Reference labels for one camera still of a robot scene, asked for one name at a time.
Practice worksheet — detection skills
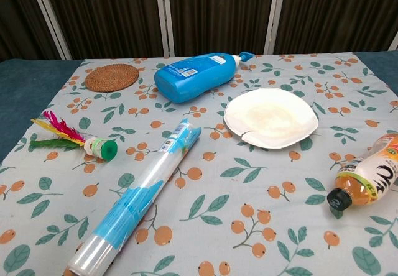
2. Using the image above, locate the colourful feather shuttlecock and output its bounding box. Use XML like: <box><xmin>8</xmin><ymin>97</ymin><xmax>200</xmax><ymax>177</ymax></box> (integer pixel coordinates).
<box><xmin>29</xmin><ymin>110</ymin><xmax>119</xmax><ymax>161</ymax></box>

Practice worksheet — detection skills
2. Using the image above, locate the blue detergent bottle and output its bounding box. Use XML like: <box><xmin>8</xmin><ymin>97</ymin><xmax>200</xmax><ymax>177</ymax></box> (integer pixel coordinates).
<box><xmin>154</xmin><ymin>51</ymin><xmax>255</xmax><ymax>104</ymax></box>

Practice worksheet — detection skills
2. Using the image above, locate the white paper plate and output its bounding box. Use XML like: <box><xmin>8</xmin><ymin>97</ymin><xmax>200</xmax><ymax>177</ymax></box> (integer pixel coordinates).
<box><xmin>223</xmin><ymin>87</ymin><xmax>319</xmax><ymax>149</ymax></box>

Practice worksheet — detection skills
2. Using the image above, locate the floral patterned tablecloth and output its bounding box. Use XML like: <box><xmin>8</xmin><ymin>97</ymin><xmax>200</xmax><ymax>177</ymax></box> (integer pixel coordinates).
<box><xmin>0</xmin><ymin>50</ymin><xmax>398</xmax><ymax>276</ymax></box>

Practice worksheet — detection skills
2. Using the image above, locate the clear plastic wrap roll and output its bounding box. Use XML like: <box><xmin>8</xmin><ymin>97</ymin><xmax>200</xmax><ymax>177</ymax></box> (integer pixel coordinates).
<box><xmin>63</xmin><ymin>117</ymin><xmax>203</xmax><ymax>276</ymax></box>

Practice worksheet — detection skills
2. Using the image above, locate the round woven rattan coaster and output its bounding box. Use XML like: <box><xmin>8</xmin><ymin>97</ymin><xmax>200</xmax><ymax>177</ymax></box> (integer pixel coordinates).
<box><xmin>84</xmin><ymin>63</ymin><xmax>139</xmax><ymax>93</ymax></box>

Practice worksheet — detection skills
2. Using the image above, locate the orange tea drink bottle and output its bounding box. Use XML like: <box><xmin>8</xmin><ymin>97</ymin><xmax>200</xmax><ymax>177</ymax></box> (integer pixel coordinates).
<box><xmin>326</xmin><ymin>132</ymin><xmax>398</xmax><ymax>212</ymax></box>

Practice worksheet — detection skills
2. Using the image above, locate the white folding screen frame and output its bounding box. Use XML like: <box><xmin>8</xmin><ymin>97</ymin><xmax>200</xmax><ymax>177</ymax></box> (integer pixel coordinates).
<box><xmin>28</xmin><ymin>0</ymin><xmax>398</xmax><ymax>60</ymax></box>

